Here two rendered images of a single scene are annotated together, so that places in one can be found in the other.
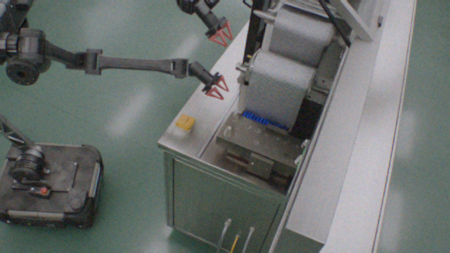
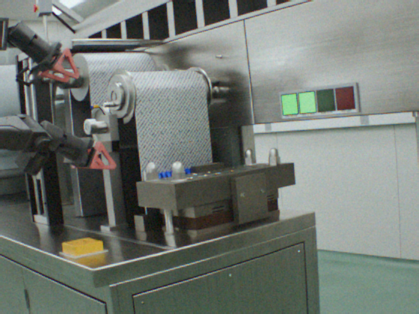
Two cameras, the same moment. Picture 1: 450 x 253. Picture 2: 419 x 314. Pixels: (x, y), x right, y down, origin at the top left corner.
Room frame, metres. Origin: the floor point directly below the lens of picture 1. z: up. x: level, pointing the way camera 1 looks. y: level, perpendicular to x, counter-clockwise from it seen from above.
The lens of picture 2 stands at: (0.32, 0.99, 1.15)
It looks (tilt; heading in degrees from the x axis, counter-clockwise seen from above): 3 degrees down; 304
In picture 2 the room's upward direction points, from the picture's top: 5 degrees counter-clockwise
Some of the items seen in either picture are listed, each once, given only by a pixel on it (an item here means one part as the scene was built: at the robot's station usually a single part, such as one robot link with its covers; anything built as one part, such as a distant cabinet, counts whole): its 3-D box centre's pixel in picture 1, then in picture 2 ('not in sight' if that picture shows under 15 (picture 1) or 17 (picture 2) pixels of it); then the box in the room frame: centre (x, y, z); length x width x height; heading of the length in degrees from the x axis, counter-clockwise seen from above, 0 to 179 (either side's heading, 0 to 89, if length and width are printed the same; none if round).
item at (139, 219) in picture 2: not in sight; (183, 214); (1.20, -0.18, 0.92); 0.28 x 0.04 x 0.04; 73
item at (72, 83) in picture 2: (272, 17); (69, 78); (1.54, -0.12, 1.33); 0.06 x 0.06 x 0.06; 73
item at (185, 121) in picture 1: (185, 121); (82, 247); (1.21, 0.19, 0.91); 0.07 x 0.07 x 0.02; 73
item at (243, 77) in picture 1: (242, 89); (107, 173); (1.34, -0.05, 1.05); 0.06 x 0.05 x 0.31; 73
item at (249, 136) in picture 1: (265, 145); (220, 183); (1.07, -0.18, 1.00); 0.40 x 0.16 x 0.06; 73
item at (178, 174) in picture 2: (228, 130); (178, 170); (1.08, -0.01, 1.05); 0.04 x 0.04 x 0.04
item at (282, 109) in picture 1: (271, 107); (176, 145); (1.20, -0.18, 1.11); 0.23 x 0.01 x 0.18; 73
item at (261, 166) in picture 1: (259, 166); (250, 197); (0.98, -0.17, 0.96); 0.10 x 0.03 x 0.11; 73
